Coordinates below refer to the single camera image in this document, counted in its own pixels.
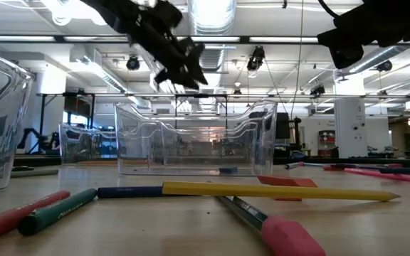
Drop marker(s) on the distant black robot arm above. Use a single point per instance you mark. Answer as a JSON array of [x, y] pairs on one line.
[[30, 133]]

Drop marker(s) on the pink printed eraser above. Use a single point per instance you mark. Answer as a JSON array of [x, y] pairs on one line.
[[287, 199]]

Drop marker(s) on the green crayon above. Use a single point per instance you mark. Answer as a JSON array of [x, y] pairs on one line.
[[55, 211]]

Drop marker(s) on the black ceiling lamp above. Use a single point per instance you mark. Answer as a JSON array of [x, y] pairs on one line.
[[132, 63], [384, 65], [256, 58], [317, 90]]

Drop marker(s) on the yellow pencil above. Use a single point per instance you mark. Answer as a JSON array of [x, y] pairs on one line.
[[262, 191]]

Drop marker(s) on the translucent purple pen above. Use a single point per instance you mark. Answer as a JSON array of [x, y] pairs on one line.
[[292, 165]]

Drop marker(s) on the white column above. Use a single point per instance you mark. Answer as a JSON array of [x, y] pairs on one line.
[[351, 135], [53, 89]]

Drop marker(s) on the black stand frame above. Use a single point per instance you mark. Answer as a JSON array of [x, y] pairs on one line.
[[42, 117]]

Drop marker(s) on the red cabinet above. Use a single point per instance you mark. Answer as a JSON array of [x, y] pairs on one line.
[[326, 142]]

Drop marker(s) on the grey-green crayon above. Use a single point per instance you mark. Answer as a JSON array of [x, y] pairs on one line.
[[37, 173]]

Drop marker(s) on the silver ventilation duct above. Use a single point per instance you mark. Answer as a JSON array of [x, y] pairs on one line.
[[215, 17]]

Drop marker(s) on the silver slanted duct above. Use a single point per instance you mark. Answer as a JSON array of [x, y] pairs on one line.
[[376, 58]]

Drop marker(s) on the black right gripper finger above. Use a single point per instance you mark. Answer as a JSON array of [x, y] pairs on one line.
[[347, 57], [347, 30]]

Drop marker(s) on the red-orange eraser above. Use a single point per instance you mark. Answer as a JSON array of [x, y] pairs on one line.
[[329, 168], [287, 182]]

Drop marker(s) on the small blue eraser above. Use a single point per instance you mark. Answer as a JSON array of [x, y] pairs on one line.
[[228, 170]]

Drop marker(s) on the black pen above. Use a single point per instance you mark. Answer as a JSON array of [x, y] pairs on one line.
[[130, 192], [23, 168]]

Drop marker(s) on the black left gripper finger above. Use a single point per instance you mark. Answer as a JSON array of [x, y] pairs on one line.
[[191, 53], [183, 76]]

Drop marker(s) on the red crayon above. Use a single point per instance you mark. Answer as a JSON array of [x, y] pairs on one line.
[[13, 217]]

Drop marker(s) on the distant black rack frame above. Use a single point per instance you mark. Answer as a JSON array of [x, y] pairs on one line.
[[201, 95]]

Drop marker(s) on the black monitor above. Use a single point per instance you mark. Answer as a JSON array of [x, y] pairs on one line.
[[283, 126]]

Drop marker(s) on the green pencil pink eraser cap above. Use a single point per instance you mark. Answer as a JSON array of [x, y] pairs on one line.
[[287, 238]]

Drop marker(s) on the black overhead crossbar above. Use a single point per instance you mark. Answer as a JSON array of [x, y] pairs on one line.
[[245, 40]]

